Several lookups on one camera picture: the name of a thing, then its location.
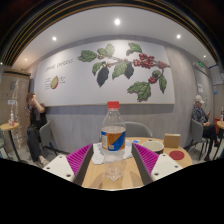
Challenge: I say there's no flat round red coaster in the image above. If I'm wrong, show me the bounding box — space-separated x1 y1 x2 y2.
168 150 186 161

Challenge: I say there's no brown cardboard box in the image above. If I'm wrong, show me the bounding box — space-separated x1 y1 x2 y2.
163 133 182 149

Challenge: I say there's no clear bottle with red cap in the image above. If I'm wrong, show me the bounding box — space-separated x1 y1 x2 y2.
100 100 127 182

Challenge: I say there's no person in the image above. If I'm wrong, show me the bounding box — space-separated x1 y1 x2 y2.
24 92 50 168
191 94 219 162

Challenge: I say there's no black mug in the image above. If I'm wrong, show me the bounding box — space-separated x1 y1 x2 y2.
141 140 165 155

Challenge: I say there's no group of ceiling lights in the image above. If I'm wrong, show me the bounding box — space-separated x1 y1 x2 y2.
23 17 183 63

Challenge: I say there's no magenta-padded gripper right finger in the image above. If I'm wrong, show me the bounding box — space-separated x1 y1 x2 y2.
131 142 184 185

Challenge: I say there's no grey armchair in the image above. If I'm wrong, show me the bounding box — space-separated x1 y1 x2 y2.
124 121 154 138

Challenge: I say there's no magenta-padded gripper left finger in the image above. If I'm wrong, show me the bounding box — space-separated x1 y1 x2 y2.
42 143 95 187

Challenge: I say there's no wall notice board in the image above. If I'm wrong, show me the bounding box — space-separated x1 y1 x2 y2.
209 64 224 86

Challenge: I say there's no coffee plant wall mural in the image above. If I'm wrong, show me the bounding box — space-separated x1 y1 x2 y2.
33 39 177 108

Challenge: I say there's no grey chair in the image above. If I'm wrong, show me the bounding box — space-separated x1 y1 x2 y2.
38 119 69 158
184 118 209 161

